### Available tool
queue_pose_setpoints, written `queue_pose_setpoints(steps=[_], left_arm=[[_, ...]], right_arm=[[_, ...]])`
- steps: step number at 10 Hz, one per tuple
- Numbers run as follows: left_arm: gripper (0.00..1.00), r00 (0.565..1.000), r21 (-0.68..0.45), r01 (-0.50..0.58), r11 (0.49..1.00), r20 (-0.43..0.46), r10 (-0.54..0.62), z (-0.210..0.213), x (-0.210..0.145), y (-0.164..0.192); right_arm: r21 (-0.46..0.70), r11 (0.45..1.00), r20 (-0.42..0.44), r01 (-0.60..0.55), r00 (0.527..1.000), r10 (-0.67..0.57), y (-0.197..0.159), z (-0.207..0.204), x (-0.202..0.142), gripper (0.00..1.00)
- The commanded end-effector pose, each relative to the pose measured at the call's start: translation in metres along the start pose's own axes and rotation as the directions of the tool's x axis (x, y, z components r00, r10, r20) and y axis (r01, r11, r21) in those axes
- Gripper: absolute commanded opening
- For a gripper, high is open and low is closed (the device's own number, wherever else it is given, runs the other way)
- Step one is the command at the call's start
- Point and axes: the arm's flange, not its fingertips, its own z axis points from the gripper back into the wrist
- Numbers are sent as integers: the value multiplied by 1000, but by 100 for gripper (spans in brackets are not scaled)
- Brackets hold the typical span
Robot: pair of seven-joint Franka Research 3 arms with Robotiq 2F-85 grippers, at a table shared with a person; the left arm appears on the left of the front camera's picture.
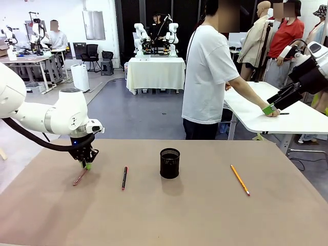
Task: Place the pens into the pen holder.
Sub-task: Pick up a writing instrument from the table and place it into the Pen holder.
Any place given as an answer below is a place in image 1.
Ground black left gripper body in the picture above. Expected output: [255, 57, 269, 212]
[69, 138, 99, 163]

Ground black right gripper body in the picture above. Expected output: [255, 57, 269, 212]
[288, 55, 328, 95]

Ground pink pen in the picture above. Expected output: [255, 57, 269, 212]
[73, 169, 89, 187]

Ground black marker with red cap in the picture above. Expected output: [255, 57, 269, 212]
[121, 166, 129, 191]

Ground yellow pencil with eraser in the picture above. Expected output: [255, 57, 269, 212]
[230, 164, 251, 197]

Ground person's right forearm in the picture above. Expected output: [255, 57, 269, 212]
[227, 75, 270, 111]

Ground black mesh pen holder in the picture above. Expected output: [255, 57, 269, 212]
[159, 148, 181, 179]

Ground black stand pole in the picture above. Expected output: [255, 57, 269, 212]
[255, 23, 273, 83]

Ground person in red shirt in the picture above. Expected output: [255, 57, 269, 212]
[265, 0, 306, 89]

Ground mannequin in beige coat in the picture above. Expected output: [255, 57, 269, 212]
[236, 1, 273, 83]

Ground person in white t-shirt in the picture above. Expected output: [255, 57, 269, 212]
[181, 0, 241, 140]

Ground black stool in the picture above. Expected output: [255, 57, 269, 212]
[100, 50, 114, 76]

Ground black office chair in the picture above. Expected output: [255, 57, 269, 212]
[80, 44, 100, 73]

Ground table with white cloth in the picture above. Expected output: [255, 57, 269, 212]
[126, 56, 186, 96]

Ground wooden desk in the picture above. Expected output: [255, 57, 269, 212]
[0, 56, 53, 94]

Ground person in white shirt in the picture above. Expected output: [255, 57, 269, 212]
[40, 19, 69, 50]

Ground person in black clothes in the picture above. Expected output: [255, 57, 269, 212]
[148, 13, 170, 50]

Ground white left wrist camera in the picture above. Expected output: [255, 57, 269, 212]
[86, 118, 106, 135]

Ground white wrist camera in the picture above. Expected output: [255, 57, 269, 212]
[280, 45, 299, 61]
[86, 118, 106, 135]

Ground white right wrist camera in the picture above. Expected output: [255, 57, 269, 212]
[280, 45, 299, 61]

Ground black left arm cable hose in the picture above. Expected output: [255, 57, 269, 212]
[3, 116, 96, 153]

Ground black floor cable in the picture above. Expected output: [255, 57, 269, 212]
[289, 155, 306, 172]

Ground white robot with black frame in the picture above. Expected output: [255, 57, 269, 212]
[24, 11, 50, 56]

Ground grey wall panel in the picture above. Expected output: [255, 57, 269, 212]
[82, 10, 106, 40]

